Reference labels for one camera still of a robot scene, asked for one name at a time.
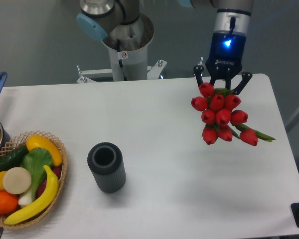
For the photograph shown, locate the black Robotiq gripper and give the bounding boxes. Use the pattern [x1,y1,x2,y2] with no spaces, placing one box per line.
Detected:
[193,32,253,95]

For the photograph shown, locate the red tulip bouquet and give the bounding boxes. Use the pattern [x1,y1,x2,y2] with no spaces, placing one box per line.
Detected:
[191,83,275,146]

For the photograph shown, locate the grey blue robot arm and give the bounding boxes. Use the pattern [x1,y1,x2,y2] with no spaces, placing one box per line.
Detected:
[76,0,253,94]

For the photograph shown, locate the dark grey ribbed vase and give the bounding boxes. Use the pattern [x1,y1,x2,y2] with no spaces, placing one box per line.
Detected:
[87,142,126,193]

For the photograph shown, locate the purple red vegetable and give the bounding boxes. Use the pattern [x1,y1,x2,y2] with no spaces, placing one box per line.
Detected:
[36,166,62,198]

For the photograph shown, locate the yellow squash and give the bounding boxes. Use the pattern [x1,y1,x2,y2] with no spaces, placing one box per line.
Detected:
[26,135,63,167]

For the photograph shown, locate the green bok choy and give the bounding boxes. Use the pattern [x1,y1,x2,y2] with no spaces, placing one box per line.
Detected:
[18,147,53,207]

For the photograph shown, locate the woven wicker basket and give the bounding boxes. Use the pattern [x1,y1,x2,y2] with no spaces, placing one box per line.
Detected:
[0,130,68,230]

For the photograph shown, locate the yellow banana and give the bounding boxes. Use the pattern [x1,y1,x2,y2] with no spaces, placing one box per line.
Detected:
[4,165,59,225]

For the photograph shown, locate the green cucumber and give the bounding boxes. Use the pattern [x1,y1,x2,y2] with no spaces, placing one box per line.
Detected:
[0,145,28,172]

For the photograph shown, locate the beige round disc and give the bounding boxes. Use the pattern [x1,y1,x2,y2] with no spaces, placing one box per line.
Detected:
[2,167,32,195]

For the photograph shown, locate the orange fruit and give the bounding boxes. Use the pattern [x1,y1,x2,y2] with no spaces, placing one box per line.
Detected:
[0,191,18,215]

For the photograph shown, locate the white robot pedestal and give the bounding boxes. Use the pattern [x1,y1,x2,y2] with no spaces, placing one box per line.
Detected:
[77,13,167,81]

